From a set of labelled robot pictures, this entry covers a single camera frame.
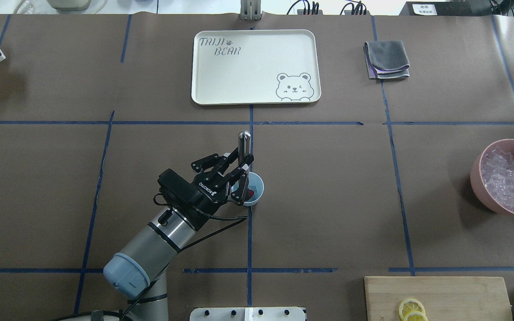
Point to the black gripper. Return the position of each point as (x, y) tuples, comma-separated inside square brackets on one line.
[(206, 194)]

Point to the steel muddler black tip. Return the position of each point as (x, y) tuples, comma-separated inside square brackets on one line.
[(243, 146)]

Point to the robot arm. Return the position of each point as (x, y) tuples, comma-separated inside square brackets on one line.
[(135, 270)]

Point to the blue plastic cup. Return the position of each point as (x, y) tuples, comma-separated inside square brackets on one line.
[(256, 185)]

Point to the pile of ice cubes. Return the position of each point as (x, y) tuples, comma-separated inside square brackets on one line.
[(497, 172)]

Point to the cream bear tray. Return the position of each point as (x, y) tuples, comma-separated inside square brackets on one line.
[(255, 67)]

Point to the grey folded cloth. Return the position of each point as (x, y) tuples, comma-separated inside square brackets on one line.
[(386, 60)]

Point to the lemon slices row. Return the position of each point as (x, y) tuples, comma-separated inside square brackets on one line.
[(411, 309)]

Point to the bamboo cutting board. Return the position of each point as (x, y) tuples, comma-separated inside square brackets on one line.
[(444, 298)]

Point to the pink bowl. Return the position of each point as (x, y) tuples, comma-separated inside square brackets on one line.
[(476, 177)]

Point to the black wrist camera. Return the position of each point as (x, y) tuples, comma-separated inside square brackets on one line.
[(182, 196)]

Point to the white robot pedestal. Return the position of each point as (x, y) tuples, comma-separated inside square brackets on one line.
[(282, 313)]

